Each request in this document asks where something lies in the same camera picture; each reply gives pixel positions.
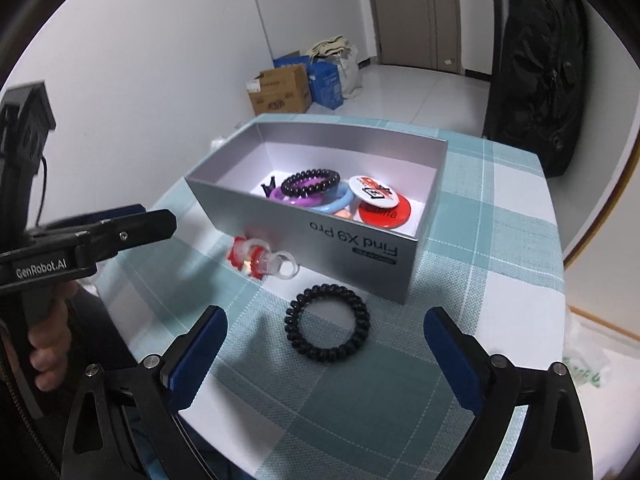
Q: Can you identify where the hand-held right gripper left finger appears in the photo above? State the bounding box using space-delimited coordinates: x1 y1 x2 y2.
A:
60 305 227 480

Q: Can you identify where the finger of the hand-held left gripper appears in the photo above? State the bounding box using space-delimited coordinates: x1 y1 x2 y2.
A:
75 208 177 261
47 204 147 233

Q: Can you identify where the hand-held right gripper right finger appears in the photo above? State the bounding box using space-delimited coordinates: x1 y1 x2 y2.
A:
423 306 596 480

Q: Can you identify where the black spiral hair tie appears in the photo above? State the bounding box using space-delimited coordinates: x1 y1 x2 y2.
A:
284 284 371 356

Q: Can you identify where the red clear toy ring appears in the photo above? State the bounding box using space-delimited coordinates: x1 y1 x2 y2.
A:
227 236 301 281

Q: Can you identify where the silver cardboard box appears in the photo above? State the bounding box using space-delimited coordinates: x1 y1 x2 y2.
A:
184 119 448 306

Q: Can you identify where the purple bracelet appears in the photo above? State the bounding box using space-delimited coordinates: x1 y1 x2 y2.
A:
267 180 326 207

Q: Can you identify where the black beaded bracelet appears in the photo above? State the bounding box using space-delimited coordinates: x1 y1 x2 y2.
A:
280 167 342 198

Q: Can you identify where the red round badge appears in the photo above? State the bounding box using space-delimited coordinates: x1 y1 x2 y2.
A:
357 195 412 228

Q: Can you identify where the white round badge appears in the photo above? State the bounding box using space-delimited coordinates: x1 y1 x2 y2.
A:
347 175 393 207

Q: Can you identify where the light blue bracelet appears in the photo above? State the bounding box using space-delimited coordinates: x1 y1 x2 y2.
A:
305 182 353 213

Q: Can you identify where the person's left hand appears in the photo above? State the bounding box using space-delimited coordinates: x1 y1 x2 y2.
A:
27 280 79 391

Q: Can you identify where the white plastic bag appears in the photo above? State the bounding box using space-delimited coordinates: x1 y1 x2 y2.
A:
210 120 251 150

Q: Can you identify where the green printed plastic bag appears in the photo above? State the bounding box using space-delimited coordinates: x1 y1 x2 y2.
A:
562 305 621 396

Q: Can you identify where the white panel with wooden edge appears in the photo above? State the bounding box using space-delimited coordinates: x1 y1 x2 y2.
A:
562 125 640 311

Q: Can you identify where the brown cardboard box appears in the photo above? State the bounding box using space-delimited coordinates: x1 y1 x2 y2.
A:
245 64 313 116

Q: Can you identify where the blue cardboard box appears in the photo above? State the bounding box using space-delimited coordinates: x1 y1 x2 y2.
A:
273 51 311 68
306 60 346 111

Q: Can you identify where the white sack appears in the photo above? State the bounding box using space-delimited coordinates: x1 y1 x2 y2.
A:
337 45 362 98

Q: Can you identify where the black backpack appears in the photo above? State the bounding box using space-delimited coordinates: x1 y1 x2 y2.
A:
482 0 590 178

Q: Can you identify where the grey door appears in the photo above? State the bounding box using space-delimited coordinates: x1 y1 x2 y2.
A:
362 0 463 76

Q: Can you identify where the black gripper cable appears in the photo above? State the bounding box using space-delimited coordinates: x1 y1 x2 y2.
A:
36 156 49 227

